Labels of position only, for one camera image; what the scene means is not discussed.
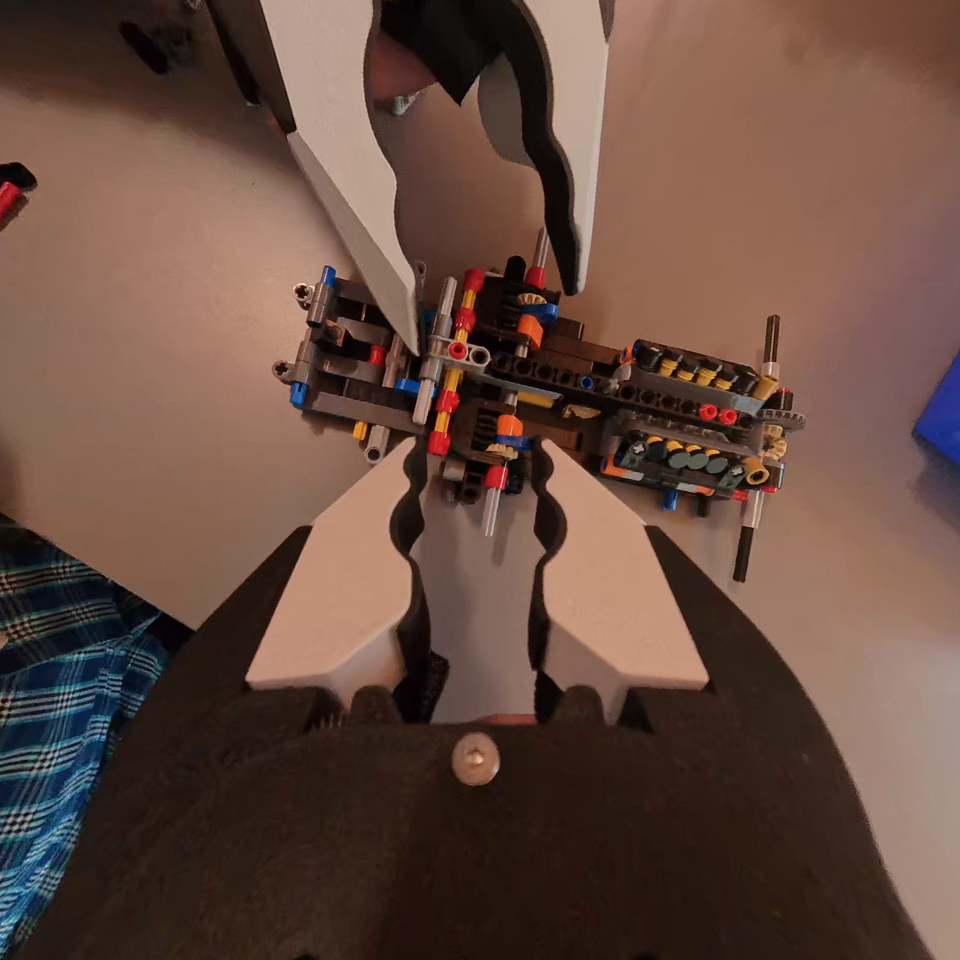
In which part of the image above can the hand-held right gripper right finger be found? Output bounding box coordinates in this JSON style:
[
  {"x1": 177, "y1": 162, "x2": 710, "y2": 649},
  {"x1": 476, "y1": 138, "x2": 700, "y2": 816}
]
[{"x1": 527, "y1": 437, "x2": 712, "y2": 723}]

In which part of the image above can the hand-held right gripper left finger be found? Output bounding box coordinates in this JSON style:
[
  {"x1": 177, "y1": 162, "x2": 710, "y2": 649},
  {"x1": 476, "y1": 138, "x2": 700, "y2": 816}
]
[{"x1": 244, "y1": 437, "x2": 436, "y2": 699}]

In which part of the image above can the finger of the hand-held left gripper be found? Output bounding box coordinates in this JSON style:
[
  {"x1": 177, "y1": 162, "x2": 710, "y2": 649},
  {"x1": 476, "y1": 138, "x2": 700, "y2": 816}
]
[
  {"x1": 476, "y1": 0, "x2": 616, "y2": 297},
  {"x1": 257, "y1": 0, "x2": 425, "y2": 357}
]

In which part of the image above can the multicoloured lego technic model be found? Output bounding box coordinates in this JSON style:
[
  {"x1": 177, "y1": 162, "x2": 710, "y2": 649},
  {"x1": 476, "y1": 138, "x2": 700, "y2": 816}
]
[{"x1": 271, "y1": 228, "x2": 810, "y2": 585}]

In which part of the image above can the person's left hand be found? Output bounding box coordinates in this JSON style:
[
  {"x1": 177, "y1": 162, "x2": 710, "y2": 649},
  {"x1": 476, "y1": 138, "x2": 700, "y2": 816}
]
[{"x1": 372, "y1": 30, "x2": 441, "y2": 106}]

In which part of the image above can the person's blue plaid clothing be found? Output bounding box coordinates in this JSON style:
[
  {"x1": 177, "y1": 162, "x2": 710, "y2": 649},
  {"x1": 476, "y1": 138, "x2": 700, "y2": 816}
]
[{"x1": 0, "y1": 513, "x2": 177, "y2": 960}]

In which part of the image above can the blue plastic storage bin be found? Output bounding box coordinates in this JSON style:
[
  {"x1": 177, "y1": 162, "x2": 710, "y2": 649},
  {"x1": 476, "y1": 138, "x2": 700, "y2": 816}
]
[{"x1": 911, "y1": 371, "x2": 960, "y2": 470}]

